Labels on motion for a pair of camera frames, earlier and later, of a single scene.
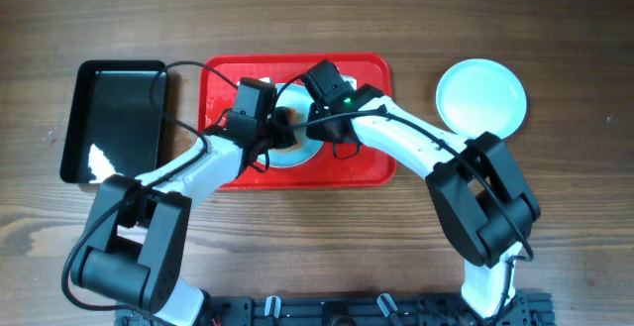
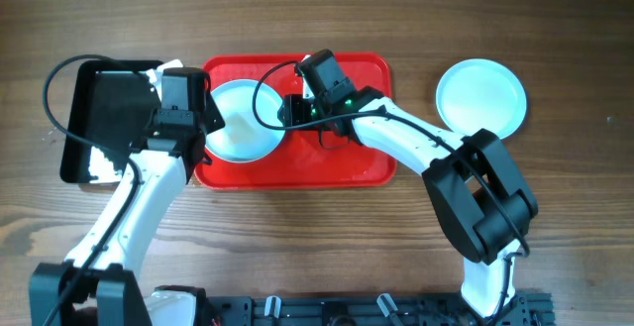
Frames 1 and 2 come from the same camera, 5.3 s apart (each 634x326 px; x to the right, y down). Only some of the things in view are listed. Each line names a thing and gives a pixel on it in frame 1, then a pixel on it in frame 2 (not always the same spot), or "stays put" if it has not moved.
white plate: [480, 96] stays put
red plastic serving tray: [219, 75] stays put
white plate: [297, 99] to [243, 139]
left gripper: [270, 131] to [212, 116]
